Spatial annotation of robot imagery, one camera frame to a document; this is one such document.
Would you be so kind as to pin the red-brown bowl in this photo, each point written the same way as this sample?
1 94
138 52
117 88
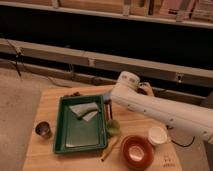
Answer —
137 153

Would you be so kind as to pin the yellow marker pen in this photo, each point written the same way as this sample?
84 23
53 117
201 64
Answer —
111 143

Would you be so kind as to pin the green plastic tray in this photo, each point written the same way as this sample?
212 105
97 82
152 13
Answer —
73 135

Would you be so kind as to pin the grey-green cloth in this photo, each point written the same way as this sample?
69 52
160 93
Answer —
85 111

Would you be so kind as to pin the dark red small object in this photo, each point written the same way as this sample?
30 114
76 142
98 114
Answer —
72 95

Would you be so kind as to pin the green cup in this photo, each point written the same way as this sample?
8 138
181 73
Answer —
113 127

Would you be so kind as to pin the blue sponge block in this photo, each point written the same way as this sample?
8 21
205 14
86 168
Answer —
106 97

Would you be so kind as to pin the white plastic cup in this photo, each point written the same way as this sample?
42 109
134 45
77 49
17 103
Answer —
157 136

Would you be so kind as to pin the small metal cup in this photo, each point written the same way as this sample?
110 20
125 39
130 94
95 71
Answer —
43 129

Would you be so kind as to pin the red and black tool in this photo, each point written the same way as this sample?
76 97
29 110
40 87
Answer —
108 111

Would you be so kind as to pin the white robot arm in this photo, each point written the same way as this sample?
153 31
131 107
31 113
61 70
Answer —
194 119

